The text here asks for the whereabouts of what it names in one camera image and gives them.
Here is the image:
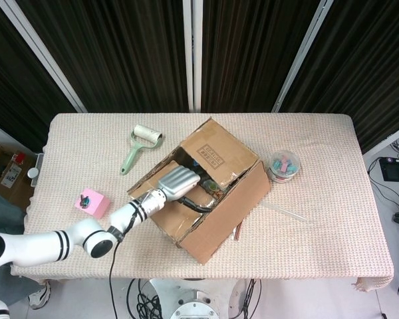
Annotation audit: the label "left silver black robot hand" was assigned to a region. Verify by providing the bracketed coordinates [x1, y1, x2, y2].
[157, 165, 217, 215]

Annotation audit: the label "cardboard box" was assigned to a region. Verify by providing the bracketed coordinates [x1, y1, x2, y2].
[126, 116, 272, 266]
[0, 142, 38, 211]

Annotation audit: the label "pink cube box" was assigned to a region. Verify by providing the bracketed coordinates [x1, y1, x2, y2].
[74, 187, 112, 220]

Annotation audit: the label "clear jar of binder clips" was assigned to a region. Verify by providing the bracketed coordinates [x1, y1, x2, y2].
[267, 150, 301, 184]

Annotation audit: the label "clear plastic tube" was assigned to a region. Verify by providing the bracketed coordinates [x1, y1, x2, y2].
[261, 201, 309, 223]

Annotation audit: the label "beige woven tablecloth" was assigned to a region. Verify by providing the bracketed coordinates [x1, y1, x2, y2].
[11, 112, 395, 294]

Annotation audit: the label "dark pleated curtain panel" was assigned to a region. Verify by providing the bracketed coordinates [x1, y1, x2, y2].
[280, 0, 399, 155]
[15, 0, 190, 114]
[201, 0, 321, 114]
[0, 0, 78, 154]

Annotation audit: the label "white device with gray knob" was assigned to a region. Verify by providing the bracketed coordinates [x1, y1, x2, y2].
[27, 153, 45, 187]

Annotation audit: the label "cardboard box on floor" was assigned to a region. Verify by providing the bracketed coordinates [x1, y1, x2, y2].
[0, 142, 38, 211]

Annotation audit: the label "person leg in blue jeans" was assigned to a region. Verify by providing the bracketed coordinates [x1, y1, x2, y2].
[0, 187, 41, 306]

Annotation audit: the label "white sneaker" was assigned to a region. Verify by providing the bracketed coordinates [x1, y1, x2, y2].
[27, 281, 52, 310]

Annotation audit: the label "black laptop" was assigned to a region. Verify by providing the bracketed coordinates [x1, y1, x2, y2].
[378, 156, 399, 183]

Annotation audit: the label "green handled lint roller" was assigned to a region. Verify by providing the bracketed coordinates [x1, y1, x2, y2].
[120, 123, 163, 175]

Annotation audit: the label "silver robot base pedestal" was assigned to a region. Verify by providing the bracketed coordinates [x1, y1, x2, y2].
[148, 278, 244, 319]

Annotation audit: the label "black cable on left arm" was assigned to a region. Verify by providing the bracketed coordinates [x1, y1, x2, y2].
[108, 232, 121, 319]

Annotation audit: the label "black cables under robot base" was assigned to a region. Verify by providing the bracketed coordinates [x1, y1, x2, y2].
[126, 278, 164, 319]

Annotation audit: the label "white partition frame post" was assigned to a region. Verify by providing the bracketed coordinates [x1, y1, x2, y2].
[182, 0, 204, 113]
[271, 0, 336, 114]
[0, 0, 88, 114]

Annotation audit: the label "black floor cables bundle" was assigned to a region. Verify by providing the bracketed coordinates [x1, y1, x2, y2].
[366, 156, 399, 241]

